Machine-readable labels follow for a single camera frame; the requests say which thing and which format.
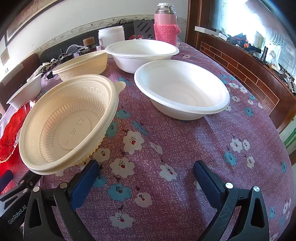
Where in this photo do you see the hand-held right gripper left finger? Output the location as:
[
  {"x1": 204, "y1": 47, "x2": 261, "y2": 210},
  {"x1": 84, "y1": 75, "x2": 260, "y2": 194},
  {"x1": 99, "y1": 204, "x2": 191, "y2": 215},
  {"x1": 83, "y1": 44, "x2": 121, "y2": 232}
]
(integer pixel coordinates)
[{"x1": 23, "y1": 159, "x2": 100, "y2": 241}]

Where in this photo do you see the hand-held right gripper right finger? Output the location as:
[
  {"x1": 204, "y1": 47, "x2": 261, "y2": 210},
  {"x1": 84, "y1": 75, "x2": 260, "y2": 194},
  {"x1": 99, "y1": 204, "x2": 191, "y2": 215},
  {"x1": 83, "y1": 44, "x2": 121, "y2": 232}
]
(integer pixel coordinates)
[{"x1": 193, "y1": 160, "x2": 270, "y2": 241}]

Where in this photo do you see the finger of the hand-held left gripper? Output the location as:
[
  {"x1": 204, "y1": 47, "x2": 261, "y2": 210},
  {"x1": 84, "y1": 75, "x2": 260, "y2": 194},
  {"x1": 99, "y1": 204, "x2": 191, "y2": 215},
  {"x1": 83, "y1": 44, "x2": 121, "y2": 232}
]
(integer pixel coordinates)
[
  {"x1": 0, "y1": 170, "x2": 13, "y2": 190},
  {"x1": 0, "y1": 173, "x2": 42, "y2": 204}
]

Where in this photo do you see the red scalloped plate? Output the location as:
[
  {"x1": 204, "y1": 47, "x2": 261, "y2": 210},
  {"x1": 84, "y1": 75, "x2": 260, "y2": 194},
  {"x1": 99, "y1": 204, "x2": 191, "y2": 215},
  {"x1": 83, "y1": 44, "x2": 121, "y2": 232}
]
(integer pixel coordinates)
[{"x1": 0, "y1": 100, "x2": 35, "y2": 163}]

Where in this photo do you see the large cream plastic bowl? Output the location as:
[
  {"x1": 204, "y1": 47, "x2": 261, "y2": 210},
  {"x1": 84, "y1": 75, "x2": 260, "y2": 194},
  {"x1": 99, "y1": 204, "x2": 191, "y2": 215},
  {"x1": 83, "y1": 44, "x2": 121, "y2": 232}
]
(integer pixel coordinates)
[{"x1": 18, "y1": 74, "x2": 126, "y2": 175}]

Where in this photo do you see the purple floral tablecloth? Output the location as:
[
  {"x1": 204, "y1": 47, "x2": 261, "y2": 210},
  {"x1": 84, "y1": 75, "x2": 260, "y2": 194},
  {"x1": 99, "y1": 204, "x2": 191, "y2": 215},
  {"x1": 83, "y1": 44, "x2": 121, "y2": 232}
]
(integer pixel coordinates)
[{"x1": 0, "y1": 42, "x2": 292, "y2": 241}]

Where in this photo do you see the small white foam bowl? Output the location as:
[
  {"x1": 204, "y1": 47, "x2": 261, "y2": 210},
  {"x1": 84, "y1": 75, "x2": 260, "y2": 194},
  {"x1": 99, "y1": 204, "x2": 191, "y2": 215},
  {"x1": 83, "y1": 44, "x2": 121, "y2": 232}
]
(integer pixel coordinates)
[{"x1": 6, "y1": 74, "x2": 42, "y2": 110}]

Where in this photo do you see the green plastic object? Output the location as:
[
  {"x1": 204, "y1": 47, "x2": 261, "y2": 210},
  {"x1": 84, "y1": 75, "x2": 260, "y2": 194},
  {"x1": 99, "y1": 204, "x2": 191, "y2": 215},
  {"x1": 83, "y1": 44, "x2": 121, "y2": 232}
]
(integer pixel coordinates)
[{"x1": 280, "y1": 128, "x2": 296, "y2": 149}]

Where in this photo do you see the wide white foam bowl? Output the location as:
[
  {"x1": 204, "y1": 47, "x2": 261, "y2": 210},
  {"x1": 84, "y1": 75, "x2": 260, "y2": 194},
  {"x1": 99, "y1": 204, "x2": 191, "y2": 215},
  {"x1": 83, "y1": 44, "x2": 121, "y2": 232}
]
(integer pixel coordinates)
[{"x1": 134, "y1": 60, "x2": 230, "y2": 120}]

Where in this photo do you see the maroon armchair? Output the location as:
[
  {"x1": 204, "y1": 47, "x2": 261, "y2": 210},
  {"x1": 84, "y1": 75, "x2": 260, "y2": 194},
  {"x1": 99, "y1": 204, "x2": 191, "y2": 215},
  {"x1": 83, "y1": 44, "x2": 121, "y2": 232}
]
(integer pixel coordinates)
[{"x1": 0, "y1": 53, "x2": 40, "y2": 105}]

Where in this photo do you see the brown wooden cabinet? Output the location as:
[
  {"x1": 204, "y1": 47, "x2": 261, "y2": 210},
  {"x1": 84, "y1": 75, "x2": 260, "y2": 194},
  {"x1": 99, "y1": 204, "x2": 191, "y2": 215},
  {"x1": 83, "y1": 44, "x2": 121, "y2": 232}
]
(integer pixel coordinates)
[{"x1": 185, "y1": 0, "x2": 296, "y2": 133}]

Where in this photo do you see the leopard print pouch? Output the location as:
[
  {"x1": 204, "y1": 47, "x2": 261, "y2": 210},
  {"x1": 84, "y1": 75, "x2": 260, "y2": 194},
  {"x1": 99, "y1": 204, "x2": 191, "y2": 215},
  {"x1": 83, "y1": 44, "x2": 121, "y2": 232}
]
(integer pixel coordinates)
[{"x1": 35, "y1": 59, "x2": 58, "y2": 75}]

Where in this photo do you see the black power adapter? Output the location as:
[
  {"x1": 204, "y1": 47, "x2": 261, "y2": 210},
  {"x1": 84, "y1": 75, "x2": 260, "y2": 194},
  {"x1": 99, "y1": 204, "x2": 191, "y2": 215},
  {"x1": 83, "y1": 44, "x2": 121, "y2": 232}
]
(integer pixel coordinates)
[{"x1": 59, "y1": 50, "x2": 77, "y2": 61}]

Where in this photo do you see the black sofa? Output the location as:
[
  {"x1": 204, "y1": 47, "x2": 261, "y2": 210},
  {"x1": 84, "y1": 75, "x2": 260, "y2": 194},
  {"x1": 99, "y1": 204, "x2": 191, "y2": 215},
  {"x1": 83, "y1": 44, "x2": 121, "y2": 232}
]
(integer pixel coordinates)
[{"x1": 39, "y1": 22, "x2": 139, "y2": 62}]

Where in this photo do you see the bottle with wooden cap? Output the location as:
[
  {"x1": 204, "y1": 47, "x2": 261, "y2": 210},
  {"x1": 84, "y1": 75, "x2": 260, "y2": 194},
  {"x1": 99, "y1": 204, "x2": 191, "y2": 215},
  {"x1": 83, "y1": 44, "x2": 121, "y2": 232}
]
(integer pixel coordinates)
[{"x1": 83, "y1": 37, "x2": 96, "y2": 50}]

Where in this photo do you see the white plastic jar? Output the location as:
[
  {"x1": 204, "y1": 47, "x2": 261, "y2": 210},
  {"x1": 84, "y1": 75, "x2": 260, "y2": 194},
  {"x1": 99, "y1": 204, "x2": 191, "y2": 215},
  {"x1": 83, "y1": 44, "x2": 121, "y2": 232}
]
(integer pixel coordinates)
[{"x1": 98, "y1": 25, "x2": 125, "y2": 50}]

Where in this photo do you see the white flat box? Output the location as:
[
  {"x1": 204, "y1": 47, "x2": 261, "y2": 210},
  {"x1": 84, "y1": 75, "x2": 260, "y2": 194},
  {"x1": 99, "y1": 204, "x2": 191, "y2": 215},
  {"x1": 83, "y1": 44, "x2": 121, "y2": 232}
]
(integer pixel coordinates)
[{"x1": 195, "y1": 26, "x2": 223, "y2": 37}]

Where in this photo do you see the pink thermos with knitted sleeve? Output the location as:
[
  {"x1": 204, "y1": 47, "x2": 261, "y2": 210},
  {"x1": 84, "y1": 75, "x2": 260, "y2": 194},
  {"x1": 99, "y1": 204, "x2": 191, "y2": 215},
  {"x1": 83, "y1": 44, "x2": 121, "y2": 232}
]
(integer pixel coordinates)
[{"x1": 154, "y1": 3, "x2": 181, "y2": 47}]

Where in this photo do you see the black slotted spatula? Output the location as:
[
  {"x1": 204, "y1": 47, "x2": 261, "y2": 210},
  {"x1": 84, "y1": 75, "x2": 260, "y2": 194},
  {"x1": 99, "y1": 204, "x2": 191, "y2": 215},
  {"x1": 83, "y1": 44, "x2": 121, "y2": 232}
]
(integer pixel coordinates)
[{"x1": 134, "y1": 20, "x2": 155, "y2": 41}]

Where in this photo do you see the small wall plaque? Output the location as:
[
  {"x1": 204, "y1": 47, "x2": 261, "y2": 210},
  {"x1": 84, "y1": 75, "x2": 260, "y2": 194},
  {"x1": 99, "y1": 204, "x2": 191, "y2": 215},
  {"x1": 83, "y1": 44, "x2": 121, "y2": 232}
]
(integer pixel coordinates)
[{"x1": 0, "y1": 51, "x2": 10, "y2": 66}]

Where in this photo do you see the framed wall painting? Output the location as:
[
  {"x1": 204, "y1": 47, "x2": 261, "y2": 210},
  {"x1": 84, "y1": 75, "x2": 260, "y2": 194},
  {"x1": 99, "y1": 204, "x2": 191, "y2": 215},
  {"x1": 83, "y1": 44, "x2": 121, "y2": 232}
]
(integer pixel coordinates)
[{"x1": 5, "y1": 0, "x2": 64, "y2": 44}]

